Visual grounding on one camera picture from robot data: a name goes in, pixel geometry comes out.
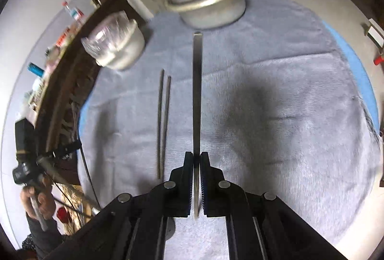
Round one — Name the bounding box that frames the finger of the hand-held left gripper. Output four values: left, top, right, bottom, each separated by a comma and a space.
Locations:
45, 140, 82, 159

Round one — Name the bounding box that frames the blue thermos bottle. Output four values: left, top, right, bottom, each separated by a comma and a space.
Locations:
28, 63, 45, 77

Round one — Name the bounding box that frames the aluminium pot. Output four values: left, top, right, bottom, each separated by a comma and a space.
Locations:
180, 0, 247, 29

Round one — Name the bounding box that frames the dark carved wooden sideboard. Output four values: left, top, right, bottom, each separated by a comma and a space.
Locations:
30, 0, 141, 185

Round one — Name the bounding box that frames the grey tablecloth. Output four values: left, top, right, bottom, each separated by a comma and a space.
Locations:
77, 0, 381, 260

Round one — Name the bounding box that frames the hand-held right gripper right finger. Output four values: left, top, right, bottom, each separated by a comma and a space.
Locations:
200, 151, 348, 260

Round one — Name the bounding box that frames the dark wooden chopstick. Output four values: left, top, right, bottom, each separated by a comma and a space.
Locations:
192, 31, 203, 220
161, 76, 172, 181
156, 69, 165, 180

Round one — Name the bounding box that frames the person's left hand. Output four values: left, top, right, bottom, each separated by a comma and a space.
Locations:
19, 177, 57, 229

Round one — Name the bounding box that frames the small white stool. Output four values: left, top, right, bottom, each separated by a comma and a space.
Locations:
364, 18, 384, 47

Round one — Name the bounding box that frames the clear bottle with red cap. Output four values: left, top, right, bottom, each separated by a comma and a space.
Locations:
61, 0, 83, 22

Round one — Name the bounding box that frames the person's left forearm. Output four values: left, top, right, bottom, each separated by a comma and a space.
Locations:
21, 212, 78, 260

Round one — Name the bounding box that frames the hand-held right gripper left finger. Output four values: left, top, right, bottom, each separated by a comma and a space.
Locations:
57, 151, 194, 260

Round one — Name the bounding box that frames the blue table cover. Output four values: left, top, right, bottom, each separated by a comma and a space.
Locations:
77, 20, 379, 159

